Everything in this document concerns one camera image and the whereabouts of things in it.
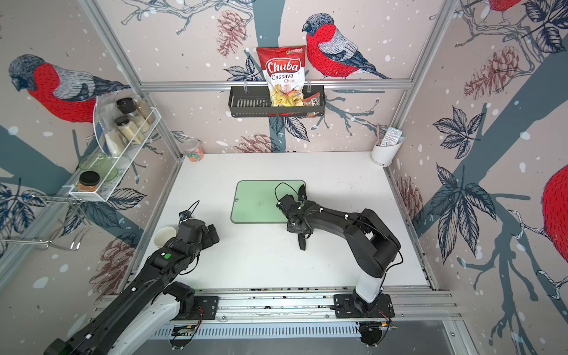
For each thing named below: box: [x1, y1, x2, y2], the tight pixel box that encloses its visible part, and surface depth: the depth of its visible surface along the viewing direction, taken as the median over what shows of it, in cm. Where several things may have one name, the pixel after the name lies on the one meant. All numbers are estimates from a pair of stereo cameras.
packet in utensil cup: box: [380, 126, 404, 147], surface depth 109 cm
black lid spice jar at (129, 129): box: [114, 114, 145, 145], surface depth 78 cm
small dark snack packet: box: [302, 92, 321, 107], surface depth 88 cm
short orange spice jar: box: [77, 170, 101, 193], surface depth 61 cm
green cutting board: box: [230, 179, 307, 224], surface depth 103 cm
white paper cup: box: [153, 226, 177, 248], surface depth 83 cm
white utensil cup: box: [370, 136, 406, 168], surface depth 113 cm
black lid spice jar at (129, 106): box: [116, 96, 151, 134], surface depth 82 cm
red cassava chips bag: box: [255, 45, 307, 108], surface depth 83 cm
